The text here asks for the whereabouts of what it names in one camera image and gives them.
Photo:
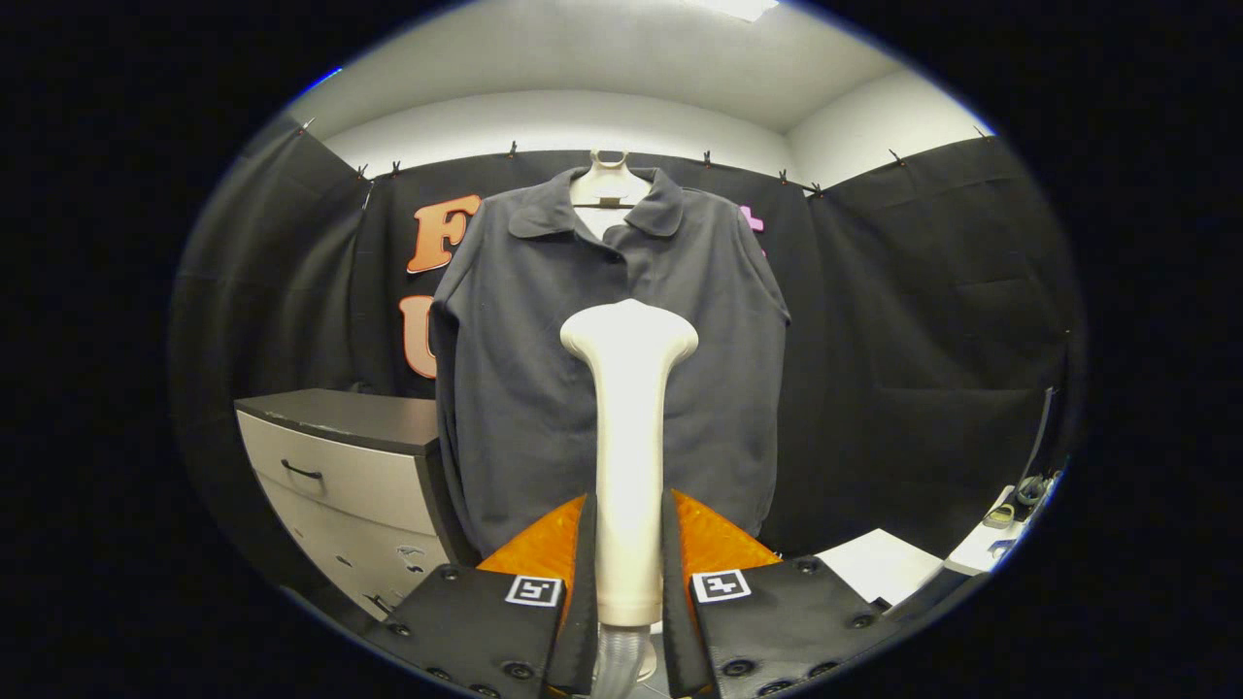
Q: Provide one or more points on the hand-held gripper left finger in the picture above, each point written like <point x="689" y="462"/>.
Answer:
<point x="586" y="621"/>

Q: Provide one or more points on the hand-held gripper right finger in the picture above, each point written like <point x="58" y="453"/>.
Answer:
<point x="675" y="631"/>

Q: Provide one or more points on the white garment steamer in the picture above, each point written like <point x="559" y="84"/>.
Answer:
<point x="629" y="466"/>

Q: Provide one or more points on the grey button shirt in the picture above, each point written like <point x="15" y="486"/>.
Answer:
<point x="515" y="388"/>

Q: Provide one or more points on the grey drawer cabinet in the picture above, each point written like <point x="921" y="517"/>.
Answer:
<point x="340" y="485"/>

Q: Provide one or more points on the white desk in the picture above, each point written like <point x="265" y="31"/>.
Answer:
<point x="976" y="558"/>

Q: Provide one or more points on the tape roll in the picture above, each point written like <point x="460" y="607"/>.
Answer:
<point x="998" y="516"/>

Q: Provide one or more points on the black backdrop cloth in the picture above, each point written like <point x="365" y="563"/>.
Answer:
<point x="923" y="340"/>

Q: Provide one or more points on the white mannequin torso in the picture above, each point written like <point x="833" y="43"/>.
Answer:
<point x="607" y="184"/>

